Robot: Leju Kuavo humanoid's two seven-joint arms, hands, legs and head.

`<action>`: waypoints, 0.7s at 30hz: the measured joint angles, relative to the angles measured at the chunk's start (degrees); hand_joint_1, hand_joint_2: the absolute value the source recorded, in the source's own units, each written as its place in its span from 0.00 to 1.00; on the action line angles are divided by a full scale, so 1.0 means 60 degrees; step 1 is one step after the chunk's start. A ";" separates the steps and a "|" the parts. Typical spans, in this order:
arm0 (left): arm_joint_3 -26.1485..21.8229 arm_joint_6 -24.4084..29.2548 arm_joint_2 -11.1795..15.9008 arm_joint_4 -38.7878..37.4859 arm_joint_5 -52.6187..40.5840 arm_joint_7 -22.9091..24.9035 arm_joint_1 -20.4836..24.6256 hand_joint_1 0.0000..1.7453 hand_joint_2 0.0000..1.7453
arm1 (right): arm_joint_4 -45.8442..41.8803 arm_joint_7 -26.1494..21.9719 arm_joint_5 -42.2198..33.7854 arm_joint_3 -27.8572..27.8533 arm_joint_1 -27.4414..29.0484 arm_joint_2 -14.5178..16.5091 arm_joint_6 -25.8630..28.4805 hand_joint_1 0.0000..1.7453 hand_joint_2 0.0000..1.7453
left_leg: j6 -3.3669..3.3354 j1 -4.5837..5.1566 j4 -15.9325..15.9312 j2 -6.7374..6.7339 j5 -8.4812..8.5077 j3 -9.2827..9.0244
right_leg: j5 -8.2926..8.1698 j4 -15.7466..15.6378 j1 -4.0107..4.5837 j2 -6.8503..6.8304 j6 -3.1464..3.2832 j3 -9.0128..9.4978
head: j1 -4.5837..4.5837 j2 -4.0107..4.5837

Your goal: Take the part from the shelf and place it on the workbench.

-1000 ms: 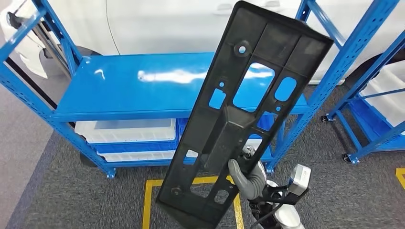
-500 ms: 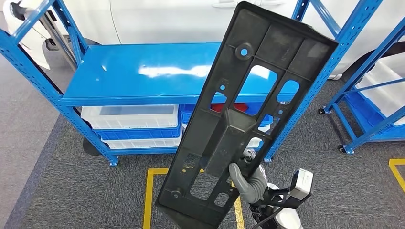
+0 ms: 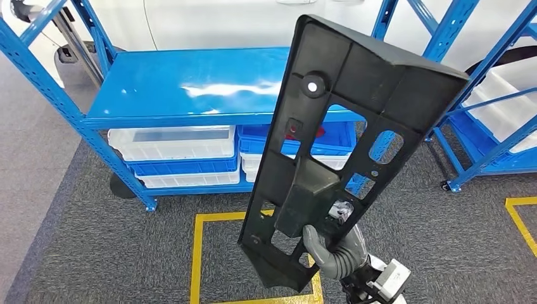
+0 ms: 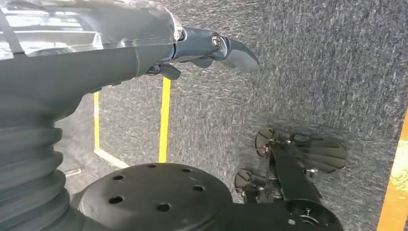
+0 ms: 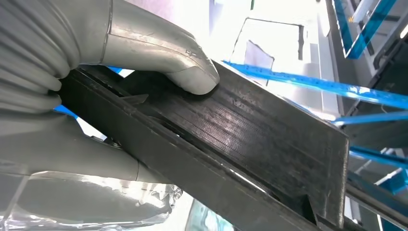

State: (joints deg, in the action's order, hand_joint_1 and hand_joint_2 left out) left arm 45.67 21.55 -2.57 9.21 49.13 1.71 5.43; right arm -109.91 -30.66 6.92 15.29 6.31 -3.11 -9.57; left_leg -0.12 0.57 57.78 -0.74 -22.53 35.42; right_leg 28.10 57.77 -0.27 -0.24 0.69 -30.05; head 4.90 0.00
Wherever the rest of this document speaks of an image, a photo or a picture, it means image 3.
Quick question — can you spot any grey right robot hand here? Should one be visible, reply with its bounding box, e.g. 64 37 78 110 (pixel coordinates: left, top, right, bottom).
303 200 371 281

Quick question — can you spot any white car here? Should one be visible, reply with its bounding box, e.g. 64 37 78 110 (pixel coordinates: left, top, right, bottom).
8 0 537 89

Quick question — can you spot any grey metal stand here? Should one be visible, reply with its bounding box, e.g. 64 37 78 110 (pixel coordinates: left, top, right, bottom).
53 8 105 87

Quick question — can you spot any red object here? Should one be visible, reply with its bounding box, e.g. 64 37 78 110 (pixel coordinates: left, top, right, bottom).
285 125 326 141

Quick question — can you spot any black plastic plate bracket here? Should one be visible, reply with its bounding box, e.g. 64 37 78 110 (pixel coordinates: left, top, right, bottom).
237 15 470 294

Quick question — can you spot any blue wheeled shelf rack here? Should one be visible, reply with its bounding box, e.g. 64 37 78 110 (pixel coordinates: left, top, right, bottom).
426 0 537 194

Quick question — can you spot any blue plastic crate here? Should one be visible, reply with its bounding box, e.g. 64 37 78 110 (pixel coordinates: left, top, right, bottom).
237 122 357 157
125 155 240 177
448 111 537 175

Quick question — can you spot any blue metal shelf rack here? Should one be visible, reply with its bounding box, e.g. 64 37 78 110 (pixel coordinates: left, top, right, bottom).
0 0 481 213

